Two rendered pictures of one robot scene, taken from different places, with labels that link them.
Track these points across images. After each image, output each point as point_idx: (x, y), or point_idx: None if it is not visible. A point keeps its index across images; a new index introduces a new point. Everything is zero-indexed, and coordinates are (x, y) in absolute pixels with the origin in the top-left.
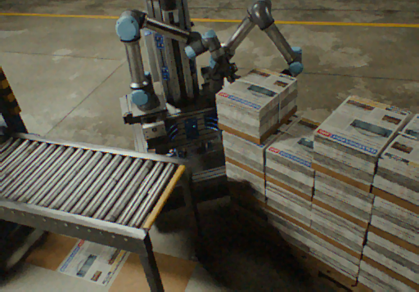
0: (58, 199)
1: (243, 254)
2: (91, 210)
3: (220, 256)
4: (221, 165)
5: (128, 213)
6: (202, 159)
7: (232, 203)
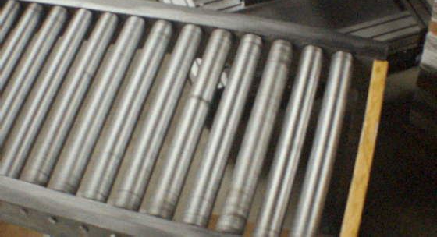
0: (72, 165)
1: (427, 215)
2: (172, 199)
3: (382, 222)
4: (364, 18)
5: (278, 208)
6: (318, 3)
7: (413, 113)
